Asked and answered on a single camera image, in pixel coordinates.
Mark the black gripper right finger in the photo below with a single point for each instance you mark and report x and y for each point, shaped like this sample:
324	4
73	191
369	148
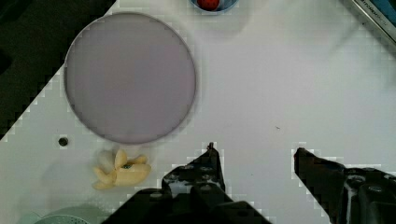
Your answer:
347	195

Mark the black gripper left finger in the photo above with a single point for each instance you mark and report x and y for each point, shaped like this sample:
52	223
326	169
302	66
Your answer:
205	169

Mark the black toaster oven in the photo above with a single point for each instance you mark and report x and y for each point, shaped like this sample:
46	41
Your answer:
379	16

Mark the peeled toy banana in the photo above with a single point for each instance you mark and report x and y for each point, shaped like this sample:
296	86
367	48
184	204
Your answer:
116	170

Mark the round lilac plate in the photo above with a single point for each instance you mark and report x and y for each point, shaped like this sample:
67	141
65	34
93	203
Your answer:
130	78

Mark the green perforated colander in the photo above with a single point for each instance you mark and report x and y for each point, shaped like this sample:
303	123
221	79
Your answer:
68	215

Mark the small red toy strawberry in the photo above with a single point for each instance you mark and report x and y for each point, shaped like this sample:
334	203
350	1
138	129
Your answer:
208	5

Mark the blue bowl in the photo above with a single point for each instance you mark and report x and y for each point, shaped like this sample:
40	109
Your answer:
223	6

